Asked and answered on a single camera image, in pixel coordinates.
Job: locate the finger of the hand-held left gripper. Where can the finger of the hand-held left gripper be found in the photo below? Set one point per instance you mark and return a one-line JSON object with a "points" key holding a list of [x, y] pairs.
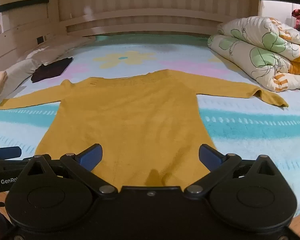
{"points": [[6, 152]]}

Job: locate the folded floral quilt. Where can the folded floral quilt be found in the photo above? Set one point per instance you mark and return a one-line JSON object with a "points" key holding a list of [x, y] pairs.
{"points": [[262, 52]]}

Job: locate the floral bed sheet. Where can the floral bed sheet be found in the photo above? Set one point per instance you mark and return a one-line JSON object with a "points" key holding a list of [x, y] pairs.
{"points": [[252, 130]]}

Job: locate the folded dark cloth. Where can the folded dark cloth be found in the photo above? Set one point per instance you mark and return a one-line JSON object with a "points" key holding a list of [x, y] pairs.
{"points": [[52, 68]]}

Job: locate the beige pillow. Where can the beige pillow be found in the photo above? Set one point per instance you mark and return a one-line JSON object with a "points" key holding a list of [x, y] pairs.
{"points": [[40, 53]]}

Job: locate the black wall outlet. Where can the black wall outlet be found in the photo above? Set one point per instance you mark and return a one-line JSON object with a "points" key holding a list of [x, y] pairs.
{"points": [[40, 40]]}

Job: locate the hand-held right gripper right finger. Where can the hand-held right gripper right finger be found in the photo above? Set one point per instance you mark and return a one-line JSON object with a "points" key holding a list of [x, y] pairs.
{"points": [[208, 156]]}

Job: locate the wooden bed frame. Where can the wooden bed frame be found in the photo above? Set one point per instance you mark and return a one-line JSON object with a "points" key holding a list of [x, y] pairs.
{"points": [[140, 5]]}

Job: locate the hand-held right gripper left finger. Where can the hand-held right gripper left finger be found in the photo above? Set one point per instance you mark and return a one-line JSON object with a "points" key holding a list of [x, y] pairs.
{"points": [[92, 155]]}

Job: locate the yellow knit sweater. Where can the yellow knit sweater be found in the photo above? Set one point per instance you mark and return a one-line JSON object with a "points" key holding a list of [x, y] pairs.
{"points": [[130, 120]]}

